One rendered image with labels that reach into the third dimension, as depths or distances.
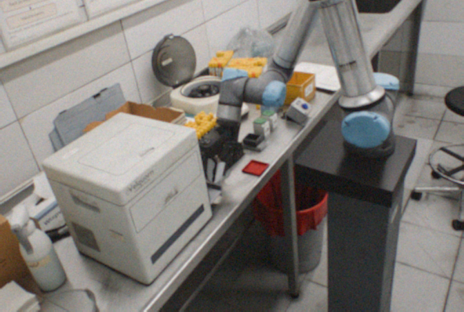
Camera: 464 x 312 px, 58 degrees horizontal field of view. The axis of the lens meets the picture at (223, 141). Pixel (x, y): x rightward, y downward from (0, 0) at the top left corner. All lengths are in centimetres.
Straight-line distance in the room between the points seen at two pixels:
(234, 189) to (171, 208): 32
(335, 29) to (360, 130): 27
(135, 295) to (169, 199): 24
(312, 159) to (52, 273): 77
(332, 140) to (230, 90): 38
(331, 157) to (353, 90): 28
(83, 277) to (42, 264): 12
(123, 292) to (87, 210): 22
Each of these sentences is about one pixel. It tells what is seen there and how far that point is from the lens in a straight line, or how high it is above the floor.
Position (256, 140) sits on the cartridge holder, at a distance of 153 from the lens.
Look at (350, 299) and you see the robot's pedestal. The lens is 175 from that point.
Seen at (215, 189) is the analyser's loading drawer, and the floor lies 92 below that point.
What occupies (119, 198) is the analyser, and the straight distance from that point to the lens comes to 92.
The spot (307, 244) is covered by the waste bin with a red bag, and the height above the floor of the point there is 21.
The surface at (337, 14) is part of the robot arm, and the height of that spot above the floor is 140.
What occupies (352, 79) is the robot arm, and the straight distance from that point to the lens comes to 109.
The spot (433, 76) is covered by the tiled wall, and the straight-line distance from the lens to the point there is 383.
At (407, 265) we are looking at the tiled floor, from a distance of 232.
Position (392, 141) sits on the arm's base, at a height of 97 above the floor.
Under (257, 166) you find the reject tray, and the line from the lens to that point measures 141.
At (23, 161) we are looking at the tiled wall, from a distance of 153.
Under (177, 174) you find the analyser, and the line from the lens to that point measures 104.
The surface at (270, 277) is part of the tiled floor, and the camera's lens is 222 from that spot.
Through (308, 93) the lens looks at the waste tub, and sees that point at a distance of 178.
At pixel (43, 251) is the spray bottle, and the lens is 112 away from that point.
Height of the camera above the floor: 168
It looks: 31 degrees down
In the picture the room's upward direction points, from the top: 9 degrees counter-clockwise
